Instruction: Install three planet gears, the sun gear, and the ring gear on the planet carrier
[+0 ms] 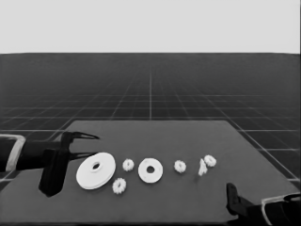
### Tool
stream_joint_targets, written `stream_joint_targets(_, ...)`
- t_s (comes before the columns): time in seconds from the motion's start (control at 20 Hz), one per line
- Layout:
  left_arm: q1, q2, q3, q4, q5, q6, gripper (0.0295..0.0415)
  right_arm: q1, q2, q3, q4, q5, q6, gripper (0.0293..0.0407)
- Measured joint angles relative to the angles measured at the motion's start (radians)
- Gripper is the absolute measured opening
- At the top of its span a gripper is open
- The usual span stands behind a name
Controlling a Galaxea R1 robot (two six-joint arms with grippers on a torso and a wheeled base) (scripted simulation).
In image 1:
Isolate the small white T-shaped piece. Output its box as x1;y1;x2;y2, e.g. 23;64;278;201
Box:
198;157;209;177

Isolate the small white toothed gear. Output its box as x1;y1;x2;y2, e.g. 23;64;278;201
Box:
112;177;127;195
121;158;135;172
173;159;187;174
203;153;217;168

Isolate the large thick white disc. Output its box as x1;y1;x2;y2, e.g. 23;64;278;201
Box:
75;152;117;190

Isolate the white round carrier with pins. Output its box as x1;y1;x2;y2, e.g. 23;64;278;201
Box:
137;157;164;184

